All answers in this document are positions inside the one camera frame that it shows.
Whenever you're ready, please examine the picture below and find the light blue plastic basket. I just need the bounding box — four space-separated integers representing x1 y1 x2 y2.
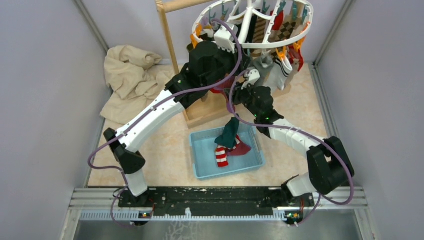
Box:
188 123 266 181

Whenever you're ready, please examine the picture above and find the beige crumpled cloth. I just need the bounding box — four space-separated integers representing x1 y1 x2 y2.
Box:
100 45 175 125

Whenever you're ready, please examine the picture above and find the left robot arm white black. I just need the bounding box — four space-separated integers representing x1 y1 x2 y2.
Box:
103 41 249 207

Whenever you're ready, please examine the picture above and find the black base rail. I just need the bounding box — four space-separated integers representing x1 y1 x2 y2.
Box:
71 186 316 228

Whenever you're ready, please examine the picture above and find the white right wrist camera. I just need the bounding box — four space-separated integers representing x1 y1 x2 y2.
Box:
241 68 261 90

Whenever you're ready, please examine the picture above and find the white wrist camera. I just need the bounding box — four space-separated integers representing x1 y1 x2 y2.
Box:
241 68 261 90
213 25 236 54

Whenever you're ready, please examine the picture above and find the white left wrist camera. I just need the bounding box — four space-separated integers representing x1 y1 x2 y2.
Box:
213 25 236 54

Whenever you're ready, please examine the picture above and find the red sock at right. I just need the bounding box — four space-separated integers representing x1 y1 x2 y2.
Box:
271 10 284 33

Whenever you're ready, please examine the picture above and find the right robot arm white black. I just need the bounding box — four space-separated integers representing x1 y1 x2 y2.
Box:
228 83 355 206

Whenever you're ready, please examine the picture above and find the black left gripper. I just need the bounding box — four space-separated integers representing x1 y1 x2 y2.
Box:
203 42 254 90

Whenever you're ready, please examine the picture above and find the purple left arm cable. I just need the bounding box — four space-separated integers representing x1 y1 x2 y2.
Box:
87 18 244 229

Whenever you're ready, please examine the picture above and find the grey ankle sock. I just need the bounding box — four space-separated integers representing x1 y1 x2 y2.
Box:
252 54 276 89

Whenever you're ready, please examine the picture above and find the red and cream sock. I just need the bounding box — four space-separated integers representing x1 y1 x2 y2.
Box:
288 45 304 81

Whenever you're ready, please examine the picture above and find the maroon pink sock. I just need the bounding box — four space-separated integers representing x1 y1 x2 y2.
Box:
209 76 235 94

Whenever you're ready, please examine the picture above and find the wooden hanger stand frame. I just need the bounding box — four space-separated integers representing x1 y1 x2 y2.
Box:
154 0 307 129

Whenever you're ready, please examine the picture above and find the maroon purple yellow sock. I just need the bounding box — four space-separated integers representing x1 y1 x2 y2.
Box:
226 134 252 157

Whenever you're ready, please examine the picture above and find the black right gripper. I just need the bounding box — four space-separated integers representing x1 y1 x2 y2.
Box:
223 79 261 118

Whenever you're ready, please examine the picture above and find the white black striped sock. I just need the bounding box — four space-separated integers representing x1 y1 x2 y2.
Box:
263 57 293 93

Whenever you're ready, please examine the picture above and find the red white striped sock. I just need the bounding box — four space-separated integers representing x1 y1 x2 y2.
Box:
215 134 241 168

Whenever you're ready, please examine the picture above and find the dark teal sock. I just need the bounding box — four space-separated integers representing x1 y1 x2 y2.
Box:
214 117 240 149

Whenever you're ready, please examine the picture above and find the orange hanger clip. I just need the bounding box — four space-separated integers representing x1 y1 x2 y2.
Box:
275 46 287 62

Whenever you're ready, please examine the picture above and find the white plastic sock hanger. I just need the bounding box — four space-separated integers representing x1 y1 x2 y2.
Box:
190 0 315 50

